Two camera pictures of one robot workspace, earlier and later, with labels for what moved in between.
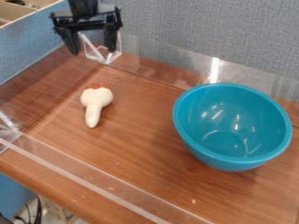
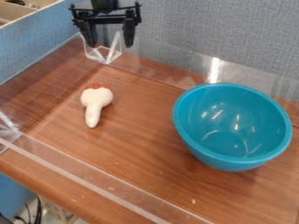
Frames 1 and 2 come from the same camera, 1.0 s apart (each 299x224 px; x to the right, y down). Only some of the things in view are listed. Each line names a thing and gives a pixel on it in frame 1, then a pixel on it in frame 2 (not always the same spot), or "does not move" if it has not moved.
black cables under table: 37,220 does not move
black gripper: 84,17 to 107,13
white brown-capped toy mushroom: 96,96 does not move
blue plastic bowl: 232,126 does not move
